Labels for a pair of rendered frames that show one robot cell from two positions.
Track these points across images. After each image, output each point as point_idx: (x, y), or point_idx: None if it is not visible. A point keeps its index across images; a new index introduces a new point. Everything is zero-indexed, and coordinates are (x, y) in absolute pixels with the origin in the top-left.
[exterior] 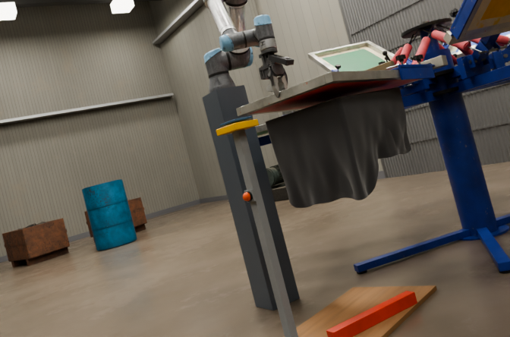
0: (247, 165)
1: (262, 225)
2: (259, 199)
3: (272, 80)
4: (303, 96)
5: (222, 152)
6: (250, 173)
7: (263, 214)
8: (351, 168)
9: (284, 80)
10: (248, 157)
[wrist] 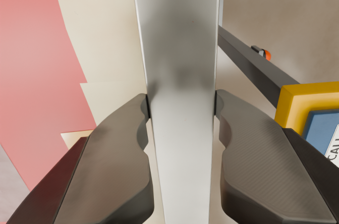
0: (279, 68)
1: (236, 38)
2: (241, 48)
3: (329, 163)
4: (44, 23)
5: None
6: (268, 62)
7: (234, 41)
8: None
9: (110, 170)
10: (277, 75)
